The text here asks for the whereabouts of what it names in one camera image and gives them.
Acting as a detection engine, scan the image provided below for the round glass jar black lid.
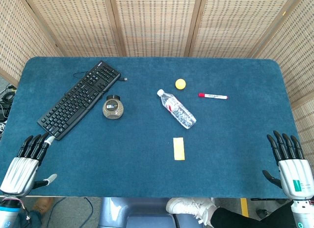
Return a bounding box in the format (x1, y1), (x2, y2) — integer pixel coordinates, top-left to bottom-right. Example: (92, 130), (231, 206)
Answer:
(102, 94), (124, 120)

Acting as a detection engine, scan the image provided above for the red capped white marker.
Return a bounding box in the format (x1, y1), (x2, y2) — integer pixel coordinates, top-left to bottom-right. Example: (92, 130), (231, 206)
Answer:
(198, 92), (229, 100)

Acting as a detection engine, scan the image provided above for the black computer keyboard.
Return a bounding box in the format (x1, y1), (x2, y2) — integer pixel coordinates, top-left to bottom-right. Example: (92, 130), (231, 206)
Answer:
(37, 60), (121, 141)

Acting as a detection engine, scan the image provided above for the white sneaker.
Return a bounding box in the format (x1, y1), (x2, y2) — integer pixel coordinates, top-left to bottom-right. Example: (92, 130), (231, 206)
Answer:
(165, 197), (219, 226)

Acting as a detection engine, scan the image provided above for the brown shoe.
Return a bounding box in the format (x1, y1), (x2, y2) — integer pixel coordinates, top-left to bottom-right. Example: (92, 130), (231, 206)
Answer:
(31, 197), (54, 215)

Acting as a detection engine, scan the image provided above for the woven folding screen panel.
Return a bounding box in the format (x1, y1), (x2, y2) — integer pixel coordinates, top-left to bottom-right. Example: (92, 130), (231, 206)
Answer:
(252, 0), (314, 165)
(21, 0), (126, 58)
(0, 0), (62, 87)
(103, 0), (204, 58)
(188, 0), (301, 58)

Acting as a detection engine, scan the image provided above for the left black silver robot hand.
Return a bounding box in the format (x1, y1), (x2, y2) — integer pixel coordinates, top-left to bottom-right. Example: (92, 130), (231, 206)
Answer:
(0, 132), (58, 198)

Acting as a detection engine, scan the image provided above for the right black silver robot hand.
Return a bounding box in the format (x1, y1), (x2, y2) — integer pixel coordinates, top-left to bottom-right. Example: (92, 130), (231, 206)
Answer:
(262, 130), (314, 200)

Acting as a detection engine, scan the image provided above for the black floor cable bundle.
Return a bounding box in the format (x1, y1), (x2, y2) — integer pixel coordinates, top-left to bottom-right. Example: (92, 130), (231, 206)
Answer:
(0, 84), (17, 120)

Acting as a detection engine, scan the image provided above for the black trouser leg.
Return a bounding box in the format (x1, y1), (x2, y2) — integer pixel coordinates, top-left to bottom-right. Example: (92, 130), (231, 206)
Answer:
(210, 200), (297, 228)

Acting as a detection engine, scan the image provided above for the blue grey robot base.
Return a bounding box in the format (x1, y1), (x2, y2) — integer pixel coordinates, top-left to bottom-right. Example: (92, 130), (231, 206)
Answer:
(98, 197), (204, 228)

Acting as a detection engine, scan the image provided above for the clear plastic water bottle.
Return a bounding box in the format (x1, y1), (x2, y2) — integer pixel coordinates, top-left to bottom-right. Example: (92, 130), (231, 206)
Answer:
(157, 88), (197, 130)

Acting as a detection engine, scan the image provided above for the blue floor cable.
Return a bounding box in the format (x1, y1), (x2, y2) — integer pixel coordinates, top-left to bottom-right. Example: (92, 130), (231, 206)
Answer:
(83, 197), (94, 223)

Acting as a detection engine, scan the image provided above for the blue table cloth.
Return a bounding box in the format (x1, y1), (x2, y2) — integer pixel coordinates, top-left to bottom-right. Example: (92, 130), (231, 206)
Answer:
(0, 56), (304, 199)

